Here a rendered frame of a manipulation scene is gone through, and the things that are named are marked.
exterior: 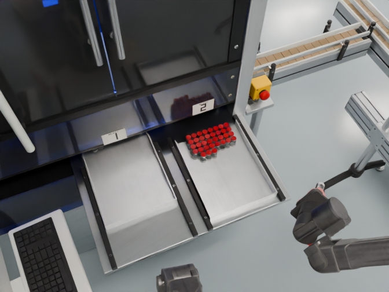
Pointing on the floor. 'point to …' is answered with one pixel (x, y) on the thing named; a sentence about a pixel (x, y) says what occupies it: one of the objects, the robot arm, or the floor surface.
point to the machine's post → (248, 55)
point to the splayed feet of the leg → (354, 172)
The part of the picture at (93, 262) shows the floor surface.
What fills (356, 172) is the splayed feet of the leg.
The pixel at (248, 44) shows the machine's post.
